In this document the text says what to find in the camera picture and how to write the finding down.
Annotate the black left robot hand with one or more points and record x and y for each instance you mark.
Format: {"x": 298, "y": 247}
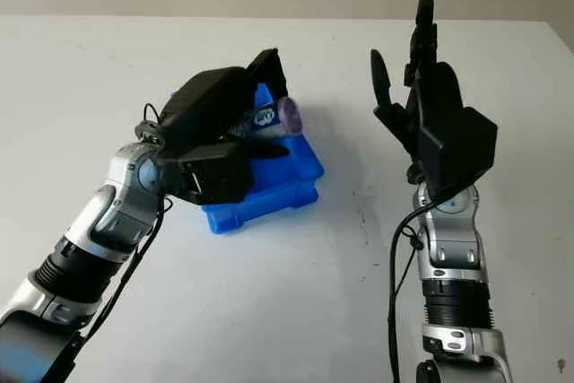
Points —
{"x": 206, "y": 105}

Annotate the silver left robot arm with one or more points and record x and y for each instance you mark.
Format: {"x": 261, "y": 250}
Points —
{"x": 103, "y": 230}

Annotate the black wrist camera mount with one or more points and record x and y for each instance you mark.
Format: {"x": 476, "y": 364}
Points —
{"x": 215, "y": 172}
{"x": 457, "y": 150}

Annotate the purple white gum canister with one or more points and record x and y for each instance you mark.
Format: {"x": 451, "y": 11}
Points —
{"x": 273, "y": 118}

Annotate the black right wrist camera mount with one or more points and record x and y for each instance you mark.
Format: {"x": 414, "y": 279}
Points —
{"x": 457, "y": 150}

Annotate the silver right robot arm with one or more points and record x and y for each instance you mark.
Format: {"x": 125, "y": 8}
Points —
{"x": 453, "y": 248}

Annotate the blue plastic tray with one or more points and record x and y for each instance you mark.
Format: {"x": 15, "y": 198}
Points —
{"x": 278, "y": 194}

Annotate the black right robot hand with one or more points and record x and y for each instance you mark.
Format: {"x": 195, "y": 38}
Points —
{"x": 437, "y": 91}

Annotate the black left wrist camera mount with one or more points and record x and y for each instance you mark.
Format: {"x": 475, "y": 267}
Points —
{"x": 215, "y": 172}

